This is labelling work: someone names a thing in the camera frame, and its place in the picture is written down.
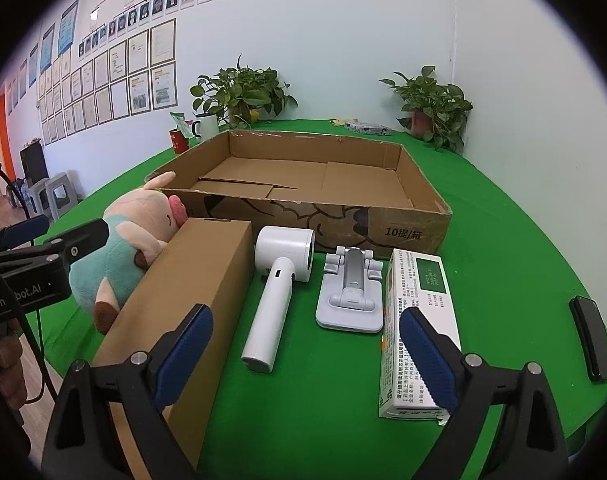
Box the white green medicine box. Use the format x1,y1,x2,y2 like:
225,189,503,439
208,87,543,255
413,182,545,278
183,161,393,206
378,249,461,425

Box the plush pig toy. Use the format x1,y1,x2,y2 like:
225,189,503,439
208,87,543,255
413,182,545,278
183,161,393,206
69,171,188,335

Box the white folding phone stand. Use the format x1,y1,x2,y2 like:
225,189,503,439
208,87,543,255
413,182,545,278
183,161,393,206
315,246,384,334

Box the white hair dryer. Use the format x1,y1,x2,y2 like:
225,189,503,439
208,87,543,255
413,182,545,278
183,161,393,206
242,226,314,373

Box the person's left hand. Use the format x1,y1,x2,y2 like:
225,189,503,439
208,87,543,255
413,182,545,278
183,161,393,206
0,320,27,411

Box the grey plastic stool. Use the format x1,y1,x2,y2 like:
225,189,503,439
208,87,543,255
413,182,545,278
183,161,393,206
28,172,79,221

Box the black smartphone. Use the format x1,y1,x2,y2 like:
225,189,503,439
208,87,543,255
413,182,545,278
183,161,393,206
569,296,607,382

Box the green table cloth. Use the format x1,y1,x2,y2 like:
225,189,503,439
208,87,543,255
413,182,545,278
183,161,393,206
25,118,607,480

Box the red cup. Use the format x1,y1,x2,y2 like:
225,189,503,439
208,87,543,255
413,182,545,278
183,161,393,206
169,129,189,155

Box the large open cardboard tray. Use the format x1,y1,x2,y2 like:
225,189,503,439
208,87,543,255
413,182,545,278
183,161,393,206
156,130,452,258

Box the white enamel mug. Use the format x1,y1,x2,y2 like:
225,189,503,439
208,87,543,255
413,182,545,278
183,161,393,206
191,114,219,142

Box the left potted green plant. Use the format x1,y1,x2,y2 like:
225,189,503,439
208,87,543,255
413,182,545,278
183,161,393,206
190,58,298,129

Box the potted green plant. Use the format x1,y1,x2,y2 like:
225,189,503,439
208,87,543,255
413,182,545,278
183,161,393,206
190,58,298,129
379,65,474,153

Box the right potted green plant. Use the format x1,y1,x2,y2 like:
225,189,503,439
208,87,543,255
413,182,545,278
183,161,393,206
379,65,474,153

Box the patterned packet at back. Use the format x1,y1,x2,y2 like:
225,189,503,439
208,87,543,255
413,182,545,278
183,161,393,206
345,122,392,136

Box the yellow packet at back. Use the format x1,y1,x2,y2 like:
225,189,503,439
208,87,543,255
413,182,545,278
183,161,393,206
329,118,355,127

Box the framed certificates on wall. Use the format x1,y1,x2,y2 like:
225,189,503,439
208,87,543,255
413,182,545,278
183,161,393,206
3,12,179,145

